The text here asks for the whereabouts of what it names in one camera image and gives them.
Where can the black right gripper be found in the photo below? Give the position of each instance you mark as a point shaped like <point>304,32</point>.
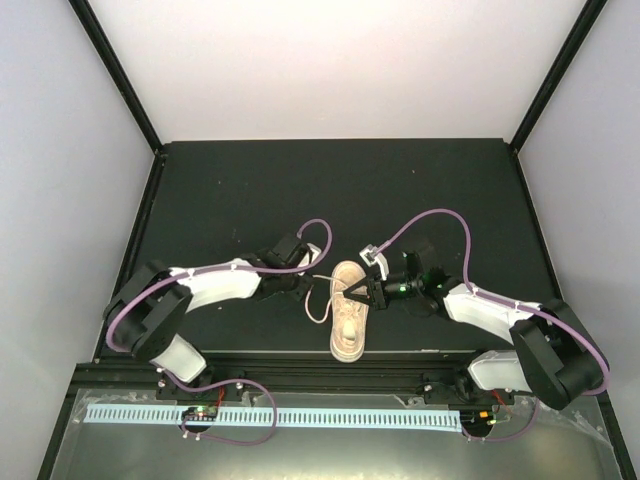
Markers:
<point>366,299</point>

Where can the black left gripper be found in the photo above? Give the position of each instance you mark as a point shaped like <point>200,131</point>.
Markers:
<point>298,293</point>

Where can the beige worn sneaker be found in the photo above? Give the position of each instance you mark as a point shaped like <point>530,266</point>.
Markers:
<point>349,317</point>

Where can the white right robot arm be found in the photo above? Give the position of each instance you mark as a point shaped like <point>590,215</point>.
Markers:
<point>551,355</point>

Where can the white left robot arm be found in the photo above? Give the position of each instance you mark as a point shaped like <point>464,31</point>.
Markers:
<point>144,317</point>

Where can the small left circuit board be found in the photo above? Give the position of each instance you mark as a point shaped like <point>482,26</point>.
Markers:
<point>200,413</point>

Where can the small circuit board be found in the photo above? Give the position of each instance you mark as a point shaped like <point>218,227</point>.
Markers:
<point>200,413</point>
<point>490,417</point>

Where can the small right circuit board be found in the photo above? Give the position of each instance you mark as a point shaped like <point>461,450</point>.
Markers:
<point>490,417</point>

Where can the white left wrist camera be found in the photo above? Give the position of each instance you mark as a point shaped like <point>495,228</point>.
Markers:
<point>310,254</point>

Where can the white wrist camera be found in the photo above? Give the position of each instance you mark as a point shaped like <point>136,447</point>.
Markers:
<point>310,254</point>
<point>372,256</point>

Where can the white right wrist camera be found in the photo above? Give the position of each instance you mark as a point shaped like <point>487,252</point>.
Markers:
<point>372,256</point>

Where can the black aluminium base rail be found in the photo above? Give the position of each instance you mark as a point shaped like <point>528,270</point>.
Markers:
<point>436,377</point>

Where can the black left floor frame rail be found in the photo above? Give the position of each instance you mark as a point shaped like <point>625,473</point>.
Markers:
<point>140,222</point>

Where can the black floor frame rail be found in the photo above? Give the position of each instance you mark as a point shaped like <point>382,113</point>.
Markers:
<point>140,222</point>
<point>551,272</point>

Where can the black right floor frame rail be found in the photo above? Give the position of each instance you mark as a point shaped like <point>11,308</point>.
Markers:
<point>551,272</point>

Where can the white slotted cable duct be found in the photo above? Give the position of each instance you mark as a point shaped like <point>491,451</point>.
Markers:
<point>297,417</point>

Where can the black left corner frame post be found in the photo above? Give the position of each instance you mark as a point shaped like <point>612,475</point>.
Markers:
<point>109,58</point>

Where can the black corner frame post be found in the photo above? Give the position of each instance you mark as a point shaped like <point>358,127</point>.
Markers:
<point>571,46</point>
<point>109,58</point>

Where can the black right corner frame post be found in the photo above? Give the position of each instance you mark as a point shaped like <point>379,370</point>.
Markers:
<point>571,46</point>

